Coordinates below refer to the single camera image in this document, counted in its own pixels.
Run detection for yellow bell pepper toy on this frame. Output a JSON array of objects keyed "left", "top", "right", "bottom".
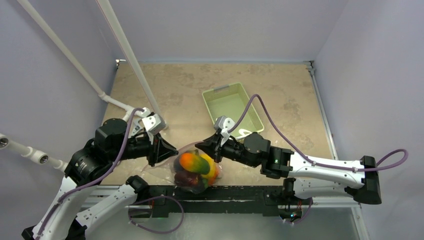
[{"left": 200, "top": 153, "right": 220, "bottom": 186}]

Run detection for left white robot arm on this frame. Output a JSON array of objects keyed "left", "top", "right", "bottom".
[{"left": 21, "top": 114, "right": 178, "bottom": 240}]

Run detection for white PVC pipe frame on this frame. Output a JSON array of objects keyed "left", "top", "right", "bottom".
[{"left": 0, "top": 0, "right": 154, "bottom": 172}]

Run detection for clear pink zip bag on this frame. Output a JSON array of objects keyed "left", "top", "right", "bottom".
[{"left": 142, "top": 141, "right": 223, "bottom": 194}]

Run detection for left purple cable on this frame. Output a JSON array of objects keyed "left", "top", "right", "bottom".
[{"left": 33, "top": 107, "right": 147, "bottom": 240}]

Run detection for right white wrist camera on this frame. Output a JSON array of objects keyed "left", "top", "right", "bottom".
[{"left": 213, "top": 115, "right": 236, "bottom": 147}]

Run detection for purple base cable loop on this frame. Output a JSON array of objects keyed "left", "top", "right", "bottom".
[{"left": 127, "top": 196, "right": 184, "bottom": 235}]

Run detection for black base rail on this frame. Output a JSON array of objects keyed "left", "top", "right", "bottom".
[{"left": 117, "top": 184, "right": 314, "bottom": 220}]

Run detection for orange green mango toy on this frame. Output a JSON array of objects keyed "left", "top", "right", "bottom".
[{"left": 178, "top": 152, "right": 210, "bottom": 175}]

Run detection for light green plastic basket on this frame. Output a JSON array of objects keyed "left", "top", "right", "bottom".
[{"left": 202, "top": 82, "right": 265, "bottom": 140}]

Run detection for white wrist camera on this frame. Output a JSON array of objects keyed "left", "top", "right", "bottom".
[
  {"left": 213, "top": 115, "right": 236, "bottom": 147},
  {"left": 141, "top": 112, "right": 167, "bottom": 136}
]

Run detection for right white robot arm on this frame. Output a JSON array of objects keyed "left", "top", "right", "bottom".
[{"left": 194, "top": 132, "right": 382, "bottom": 205}]

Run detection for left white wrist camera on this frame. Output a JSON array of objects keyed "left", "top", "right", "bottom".
[{"left": 141, "top": 112, "right": 167, "bottom": 136}]

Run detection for aluminium frame rail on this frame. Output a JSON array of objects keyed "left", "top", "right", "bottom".
[{"left": 304, "top": 60, "right": 370, "bottom": 240}]

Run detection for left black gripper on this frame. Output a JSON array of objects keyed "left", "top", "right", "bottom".
[{"left": 110, "top": 128, "right": 179, "bottom": 166}]

